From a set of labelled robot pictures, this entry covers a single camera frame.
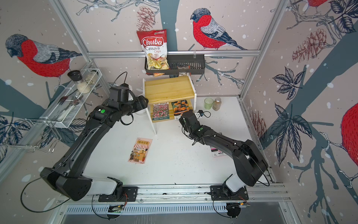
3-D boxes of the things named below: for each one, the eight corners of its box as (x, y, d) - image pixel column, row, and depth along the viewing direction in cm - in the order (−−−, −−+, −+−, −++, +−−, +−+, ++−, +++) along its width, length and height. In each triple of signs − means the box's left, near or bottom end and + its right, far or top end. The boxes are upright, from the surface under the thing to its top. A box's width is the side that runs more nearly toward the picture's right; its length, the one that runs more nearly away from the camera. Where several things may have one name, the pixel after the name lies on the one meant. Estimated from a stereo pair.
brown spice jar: (213, 111, 114) (215, 103, 106) (211, 105, 118) (214, 97, 110) (219, 111, 114) (222, 103, 106) (218, 105, 118) (220, 97, 110)
